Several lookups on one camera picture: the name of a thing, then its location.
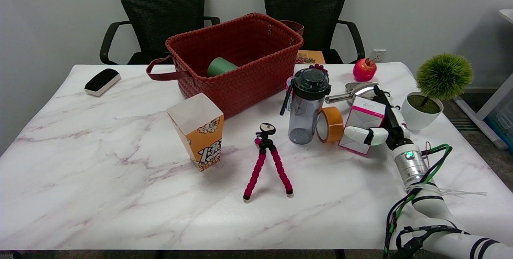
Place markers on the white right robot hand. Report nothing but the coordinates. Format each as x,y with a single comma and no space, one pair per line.
396,128

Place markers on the green ball plant white pot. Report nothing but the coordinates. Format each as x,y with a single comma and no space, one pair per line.
445,75

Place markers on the grey transparent water bottle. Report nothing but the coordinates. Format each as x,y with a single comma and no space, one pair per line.
304,106

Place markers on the small pink object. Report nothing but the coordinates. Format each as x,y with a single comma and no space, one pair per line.
289,83

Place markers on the white wall outlet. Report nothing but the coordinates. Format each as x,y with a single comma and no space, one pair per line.
378,55

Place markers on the orange printed box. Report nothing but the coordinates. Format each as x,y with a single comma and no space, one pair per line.
310,57

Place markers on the dark red grape bunch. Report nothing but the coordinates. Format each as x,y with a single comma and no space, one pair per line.
319,67

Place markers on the white paper box pink trim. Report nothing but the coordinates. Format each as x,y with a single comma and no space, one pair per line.
362,116

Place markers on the orange tape roll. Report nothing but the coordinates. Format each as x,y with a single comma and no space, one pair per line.
334,124

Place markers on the red flexible mini tripod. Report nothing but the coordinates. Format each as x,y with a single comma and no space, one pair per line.
262,158

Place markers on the red woven basket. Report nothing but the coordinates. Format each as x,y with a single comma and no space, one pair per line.
248,78

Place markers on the blue storage bin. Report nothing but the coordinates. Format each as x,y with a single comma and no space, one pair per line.
503,124

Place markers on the red pomegranate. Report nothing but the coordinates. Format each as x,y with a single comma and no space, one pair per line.
364,69

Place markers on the orange popcorn box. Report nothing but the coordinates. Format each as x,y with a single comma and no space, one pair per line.
200,130

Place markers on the black white board eraser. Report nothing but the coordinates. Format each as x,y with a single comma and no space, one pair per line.
101,81

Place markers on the green cup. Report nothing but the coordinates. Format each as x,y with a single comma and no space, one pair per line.
219,67

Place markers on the metal scoop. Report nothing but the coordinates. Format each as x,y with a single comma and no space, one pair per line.
358,89

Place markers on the white desk frame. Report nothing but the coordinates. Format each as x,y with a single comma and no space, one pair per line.
495,100

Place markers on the black mesh office chair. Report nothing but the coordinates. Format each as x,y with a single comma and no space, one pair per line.
306,2
158,6

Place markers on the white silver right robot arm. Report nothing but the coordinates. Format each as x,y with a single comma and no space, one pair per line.
411,166

